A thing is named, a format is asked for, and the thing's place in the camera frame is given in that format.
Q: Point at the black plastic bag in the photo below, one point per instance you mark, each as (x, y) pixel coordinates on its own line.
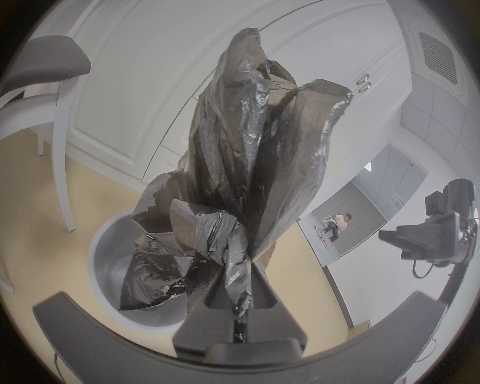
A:
(240, 157)

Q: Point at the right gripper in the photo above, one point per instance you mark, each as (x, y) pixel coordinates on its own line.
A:
(468, 243)

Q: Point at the ceiling air conditioner vent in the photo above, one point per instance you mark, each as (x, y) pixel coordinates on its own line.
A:
(438, 56)

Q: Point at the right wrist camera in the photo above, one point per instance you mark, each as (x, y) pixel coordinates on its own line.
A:
(435, 203)

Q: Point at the white chair with grey seat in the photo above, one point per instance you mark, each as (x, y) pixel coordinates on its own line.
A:
(48, 63)

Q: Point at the white wardrobe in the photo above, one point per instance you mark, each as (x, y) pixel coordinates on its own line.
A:
(150, 75)

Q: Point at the white trash bin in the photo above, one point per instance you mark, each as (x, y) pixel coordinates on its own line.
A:
(108, 255)

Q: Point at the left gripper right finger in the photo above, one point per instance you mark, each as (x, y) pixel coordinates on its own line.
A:
(273, 322)

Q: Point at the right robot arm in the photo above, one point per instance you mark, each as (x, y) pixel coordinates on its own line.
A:
(460, 195)

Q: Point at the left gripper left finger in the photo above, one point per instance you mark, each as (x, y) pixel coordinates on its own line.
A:
(204, 322)

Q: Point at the person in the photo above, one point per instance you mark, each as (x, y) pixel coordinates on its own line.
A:
(332, 229)

